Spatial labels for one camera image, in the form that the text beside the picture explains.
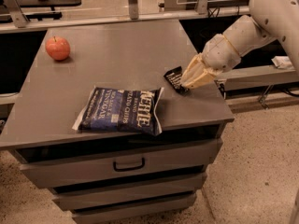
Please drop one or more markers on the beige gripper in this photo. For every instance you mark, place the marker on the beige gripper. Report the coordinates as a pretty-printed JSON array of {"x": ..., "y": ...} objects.
[{"x": 220, "y": 54}]

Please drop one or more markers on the grey metal railing frame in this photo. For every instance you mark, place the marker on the grey metal railing frame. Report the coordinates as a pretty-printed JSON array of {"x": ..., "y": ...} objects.
[{"x": 90, "y": 12}]

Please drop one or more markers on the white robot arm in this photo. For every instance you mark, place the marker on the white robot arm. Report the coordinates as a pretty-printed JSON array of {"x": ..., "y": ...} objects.
[{"x": 267, "y": 21}]

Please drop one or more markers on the red apple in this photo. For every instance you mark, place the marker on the red apple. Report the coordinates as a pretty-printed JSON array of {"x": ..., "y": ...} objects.
[{"x": 58, "y": 48}]

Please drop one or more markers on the black drawer handle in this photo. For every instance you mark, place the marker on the black drawer handle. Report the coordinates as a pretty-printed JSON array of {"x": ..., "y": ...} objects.
[{"x": 127, "y": 166}]

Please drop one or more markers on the grey low shelf bench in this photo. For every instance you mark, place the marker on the grey low shelf bench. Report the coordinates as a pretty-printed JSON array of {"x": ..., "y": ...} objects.
[{"x": 256, "y": 81}]

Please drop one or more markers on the white crumpled cloth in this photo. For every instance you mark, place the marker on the white crumpled cloth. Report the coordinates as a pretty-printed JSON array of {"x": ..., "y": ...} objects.
[{"x": 282, "y": 62}]

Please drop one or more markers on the grey drawer cabinet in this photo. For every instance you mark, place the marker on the grey drawer cabinet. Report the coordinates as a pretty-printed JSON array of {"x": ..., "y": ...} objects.
[{"x": 77, "y": 166}]

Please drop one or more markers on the blue kettle chip bag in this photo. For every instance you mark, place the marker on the blue kettle chip bag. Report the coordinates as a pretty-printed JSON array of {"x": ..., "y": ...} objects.
[{"x": 112, "y": 110}]

